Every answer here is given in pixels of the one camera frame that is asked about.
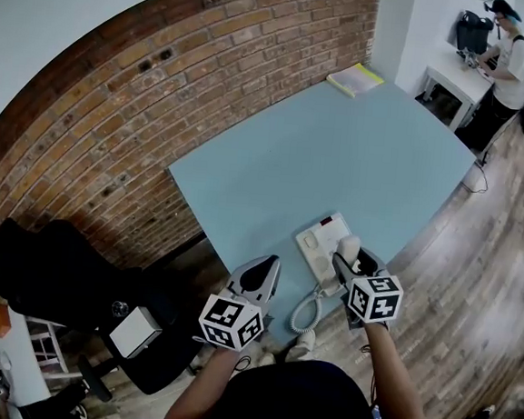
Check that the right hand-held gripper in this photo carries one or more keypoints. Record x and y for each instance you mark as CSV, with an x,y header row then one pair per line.
x,y
374,300

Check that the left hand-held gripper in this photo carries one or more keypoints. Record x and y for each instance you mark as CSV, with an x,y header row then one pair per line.
x,y
229,322

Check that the person's right forearm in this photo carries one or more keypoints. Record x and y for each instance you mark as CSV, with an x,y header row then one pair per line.
x,y
392,384

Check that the person's left forearm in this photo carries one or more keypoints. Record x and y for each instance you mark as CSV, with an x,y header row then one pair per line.
x,y
203,390

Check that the white telephone base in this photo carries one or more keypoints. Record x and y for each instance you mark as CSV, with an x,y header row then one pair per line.
x,y
315,250

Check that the person's right white shoe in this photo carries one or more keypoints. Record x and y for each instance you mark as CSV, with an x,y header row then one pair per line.
x,y
301,344

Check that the person's white shoe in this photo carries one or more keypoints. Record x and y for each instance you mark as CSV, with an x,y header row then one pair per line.
x,y
268,359
301,344

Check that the person's left white shoe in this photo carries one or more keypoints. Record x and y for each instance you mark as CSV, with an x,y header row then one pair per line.
x,y
268,359

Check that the light blue table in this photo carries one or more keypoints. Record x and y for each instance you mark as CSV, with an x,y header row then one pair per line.
x,y
330,160

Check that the white flat box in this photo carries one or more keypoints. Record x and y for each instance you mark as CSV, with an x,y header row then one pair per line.
x,y
132,334

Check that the person's black clothing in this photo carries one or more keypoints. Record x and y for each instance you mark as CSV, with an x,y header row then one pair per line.
x,y
308,409

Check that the small clear glass object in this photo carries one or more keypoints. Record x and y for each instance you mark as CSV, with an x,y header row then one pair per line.
x,y
119,309

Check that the yellow and white notebook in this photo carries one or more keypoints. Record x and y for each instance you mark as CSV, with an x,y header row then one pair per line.
x,y
355,80

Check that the black office chair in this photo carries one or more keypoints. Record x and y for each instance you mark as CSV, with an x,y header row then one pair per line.
x,y
56,272

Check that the small white desk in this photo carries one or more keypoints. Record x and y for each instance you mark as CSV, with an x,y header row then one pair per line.
x,y
456,72

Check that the white side table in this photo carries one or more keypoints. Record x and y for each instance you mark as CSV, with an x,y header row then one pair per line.
x,y
16,360

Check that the black mesh chair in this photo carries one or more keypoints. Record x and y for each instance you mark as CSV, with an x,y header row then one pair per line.
x,y
473,33

